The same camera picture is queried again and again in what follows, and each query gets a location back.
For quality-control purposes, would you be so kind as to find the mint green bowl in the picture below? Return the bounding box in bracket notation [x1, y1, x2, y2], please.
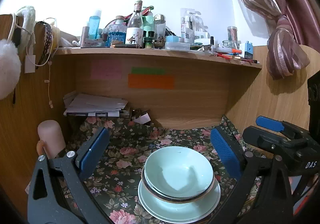
[144, 146, 214, 197]

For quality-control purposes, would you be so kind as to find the mint green plate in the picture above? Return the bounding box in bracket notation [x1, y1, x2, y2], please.
[138, 180, 221, 223]

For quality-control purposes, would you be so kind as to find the floral dark tablecloth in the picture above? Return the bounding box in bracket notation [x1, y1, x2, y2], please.
[57, 114, 266, 224]

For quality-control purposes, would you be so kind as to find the stack of papers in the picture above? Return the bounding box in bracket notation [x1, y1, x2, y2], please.
[63, 93, 131, 118]

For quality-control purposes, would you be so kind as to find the small white box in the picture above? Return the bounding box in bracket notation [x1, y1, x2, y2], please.
[133, 113, 151, 124]

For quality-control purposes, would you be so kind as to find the blue plastic block toy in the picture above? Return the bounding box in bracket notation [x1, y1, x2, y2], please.
[244, 41, 253, 60]

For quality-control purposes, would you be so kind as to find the pink sticky note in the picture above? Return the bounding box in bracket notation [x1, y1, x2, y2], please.
[90, 60, 122, 80]

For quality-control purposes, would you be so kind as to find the wooden shelf board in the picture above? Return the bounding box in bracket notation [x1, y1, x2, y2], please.
[55, 47, 262, 69]

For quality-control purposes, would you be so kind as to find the orange sticky note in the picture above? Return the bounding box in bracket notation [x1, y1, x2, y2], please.
[128, 74, 175, 89]

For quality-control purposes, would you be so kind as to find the pasta jar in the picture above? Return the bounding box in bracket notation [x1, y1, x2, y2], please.
[227, 26, 238, 42]

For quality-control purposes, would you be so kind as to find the green sticky note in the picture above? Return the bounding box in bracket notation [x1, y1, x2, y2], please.
[131, 67, 166, 75]

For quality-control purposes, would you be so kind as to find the white charger plug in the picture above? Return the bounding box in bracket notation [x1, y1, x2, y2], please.
[24, 55, 36, 74]

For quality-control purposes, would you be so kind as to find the clear plastic container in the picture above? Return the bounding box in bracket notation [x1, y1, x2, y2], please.
[165, 42, 190, 51]

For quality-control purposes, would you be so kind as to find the cartoon mug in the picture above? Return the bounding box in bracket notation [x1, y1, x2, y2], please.
[125, 27, 143, 46]

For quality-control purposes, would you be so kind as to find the pink striped curtain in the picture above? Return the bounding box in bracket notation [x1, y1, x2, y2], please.
[241, 0, 319, 80]

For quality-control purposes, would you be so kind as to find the blue mouthwash bottle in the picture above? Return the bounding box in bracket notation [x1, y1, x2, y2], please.
[88, 10, 101, 39]

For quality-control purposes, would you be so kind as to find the pink jug with handle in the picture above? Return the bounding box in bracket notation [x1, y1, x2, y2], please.
[36, 120, 66, 159]

